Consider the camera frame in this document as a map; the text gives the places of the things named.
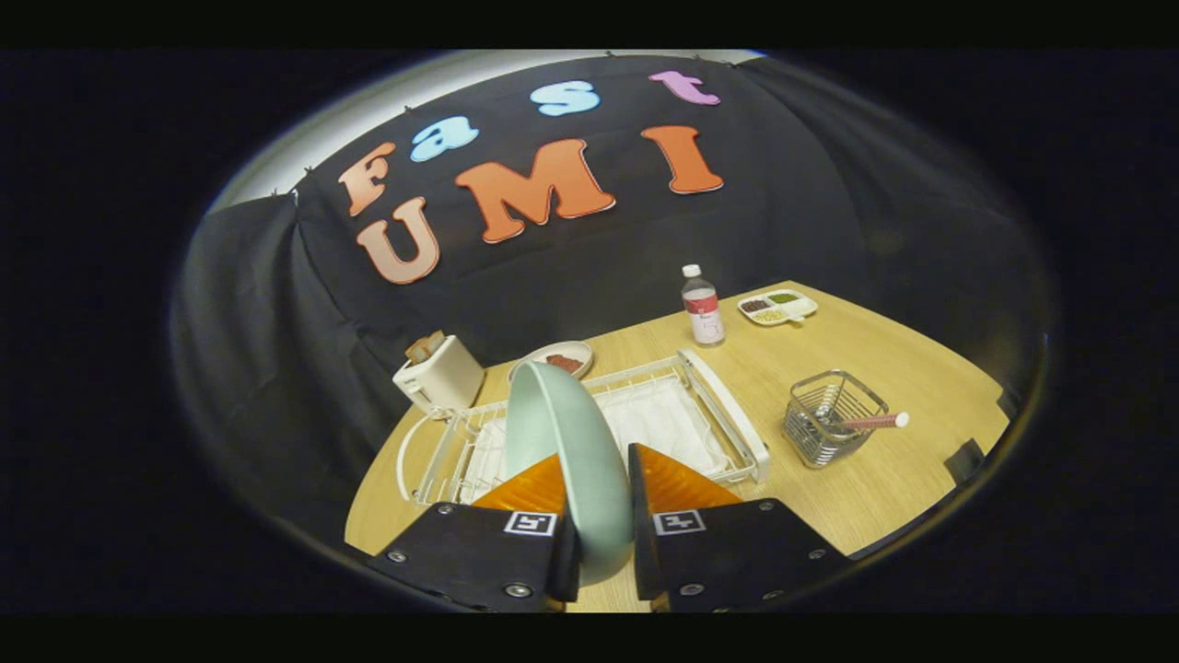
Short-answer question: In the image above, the white toaster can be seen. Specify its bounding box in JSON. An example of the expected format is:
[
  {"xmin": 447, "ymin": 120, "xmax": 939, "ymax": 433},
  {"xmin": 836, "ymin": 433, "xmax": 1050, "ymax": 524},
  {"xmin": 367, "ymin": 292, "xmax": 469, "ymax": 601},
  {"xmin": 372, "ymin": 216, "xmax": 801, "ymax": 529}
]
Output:
[{"xmin": 392, "ymin": 334, "xmax": 486, "ymax": 417}]

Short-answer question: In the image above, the pink handled spoon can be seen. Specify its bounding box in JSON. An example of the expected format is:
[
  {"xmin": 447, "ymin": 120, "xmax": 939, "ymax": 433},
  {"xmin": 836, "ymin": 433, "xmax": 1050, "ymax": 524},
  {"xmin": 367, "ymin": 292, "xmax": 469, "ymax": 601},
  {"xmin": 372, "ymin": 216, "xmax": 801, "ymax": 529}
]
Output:
[{"xmin": 811, "ymin": 387, "xmax": 911, "ymax": 436}]

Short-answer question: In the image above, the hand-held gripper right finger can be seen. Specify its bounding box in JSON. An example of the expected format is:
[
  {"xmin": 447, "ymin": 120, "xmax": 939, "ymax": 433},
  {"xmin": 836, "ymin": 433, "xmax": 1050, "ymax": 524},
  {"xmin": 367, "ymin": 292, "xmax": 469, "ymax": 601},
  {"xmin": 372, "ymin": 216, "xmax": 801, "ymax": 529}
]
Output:
[{"xmin": 628, "ymin": 442, "xmax": 854, "ymax": 613}]

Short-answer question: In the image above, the white divided snack tray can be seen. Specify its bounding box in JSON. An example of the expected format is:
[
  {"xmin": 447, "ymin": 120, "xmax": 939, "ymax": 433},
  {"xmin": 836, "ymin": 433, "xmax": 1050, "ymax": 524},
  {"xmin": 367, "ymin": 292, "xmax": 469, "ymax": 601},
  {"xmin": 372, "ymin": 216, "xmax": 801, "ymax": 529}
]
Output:
[{"xmin": 737, "ymin": 288, "xmax": 819, "ymax": 328}]

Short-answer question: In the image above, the black table clamp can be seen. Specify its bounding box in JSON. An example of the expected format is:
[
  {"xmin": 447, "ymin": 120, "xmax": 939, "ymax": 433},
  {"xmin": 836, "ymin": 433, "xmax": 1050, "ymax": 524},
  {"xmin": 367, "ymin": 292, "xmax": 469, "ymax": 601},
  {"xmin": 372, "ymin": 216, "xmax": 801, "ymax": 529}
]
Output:
[{"xmin": 943, "ymin": 439, "xmax": 986, "ymax": 486}]

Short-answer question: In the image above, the light green plate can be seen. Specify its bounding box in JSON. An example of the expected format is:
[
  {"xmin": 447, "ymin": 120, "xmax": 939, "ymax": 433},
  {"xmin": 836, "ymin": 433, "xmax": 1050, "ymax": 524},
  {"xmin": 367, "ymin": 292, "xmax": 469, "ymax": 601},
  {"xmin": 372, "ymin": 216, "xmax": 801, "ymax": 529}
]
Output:
[{"xmin": 504, "ymin": 360, "xmax": 635, "ymax": 587}]

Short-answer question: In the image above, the metal wire basket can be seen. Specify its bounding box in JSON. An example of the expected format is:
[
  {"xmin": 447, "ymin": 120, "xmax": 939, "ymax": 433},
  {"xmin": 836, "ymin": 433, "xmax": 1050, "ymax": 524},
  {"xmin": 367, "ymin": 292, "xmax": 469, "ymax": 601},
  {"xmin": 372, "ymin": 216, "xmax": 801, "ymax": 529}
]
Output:
[{"xmin": 783, "ymin": 369, "xmax": 891, "ymax": 470}]

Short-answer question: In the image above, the clear bottle with red label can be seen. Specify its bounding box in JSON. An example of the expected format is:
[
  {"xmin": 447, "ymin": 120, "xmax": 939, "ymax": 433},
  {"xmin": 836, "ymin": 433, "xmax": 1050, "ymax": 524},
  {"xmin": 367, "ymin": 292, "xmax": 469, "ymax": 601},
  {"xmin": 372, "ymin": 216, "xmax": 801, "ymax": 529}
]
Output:
[{"xmin": 681, "ymin": 264, "xmax": 727, "ymax": 348}]

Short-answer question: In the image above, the white wire dish rack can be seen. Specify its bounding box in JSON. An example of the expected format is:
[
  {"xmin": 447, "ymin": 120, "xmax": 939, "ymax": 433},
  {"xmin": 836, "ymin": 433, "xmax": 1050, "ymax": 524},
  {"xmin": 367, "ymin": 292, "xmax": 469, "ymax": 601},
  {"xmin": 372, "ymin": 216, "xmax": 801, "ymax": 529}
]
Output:
[{"xmin": 396, "ymin": 348, "xmax": 772, "ymax": 507}]

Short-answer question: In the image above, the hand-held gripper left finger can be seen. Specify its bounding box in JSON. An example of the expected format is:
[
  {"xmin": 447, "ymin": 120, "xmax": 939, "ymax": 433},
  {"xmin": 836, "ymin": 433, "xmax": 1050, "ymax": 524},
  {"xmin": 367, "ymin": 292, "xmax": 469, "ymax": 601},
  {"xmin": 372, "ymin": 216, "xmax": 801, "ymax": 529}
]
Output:
[{"xmin": 367, "ymin": 451, "xmax": 583, "ymax": 613}]

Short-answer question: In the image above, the black backdrop cloth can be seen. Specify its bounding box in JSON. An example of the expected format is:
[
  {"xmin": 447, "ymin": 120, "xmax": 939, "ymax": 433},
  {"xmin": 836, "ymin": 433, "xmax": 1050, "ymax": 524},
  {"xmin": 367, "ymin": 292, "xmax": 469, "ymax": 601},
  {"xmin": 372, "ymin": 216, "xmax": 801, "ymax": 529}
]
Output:
[{"xmin": 170, "ymin": 53, "xmax": 1056, "ymax": 553}]

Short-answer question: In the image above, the small plate with red food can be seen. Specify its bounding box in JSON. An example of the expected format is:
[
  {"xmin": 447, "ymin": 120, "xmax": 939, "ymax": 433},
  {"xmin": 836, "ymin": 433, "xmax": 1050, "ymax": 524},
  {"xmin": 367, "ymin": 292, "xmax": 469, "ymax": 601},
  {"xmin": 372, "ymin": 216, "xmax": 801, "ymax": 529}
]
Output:
[{"xmin": 508, "ymin": 340, "xmax": 595, "ymax": 383}]

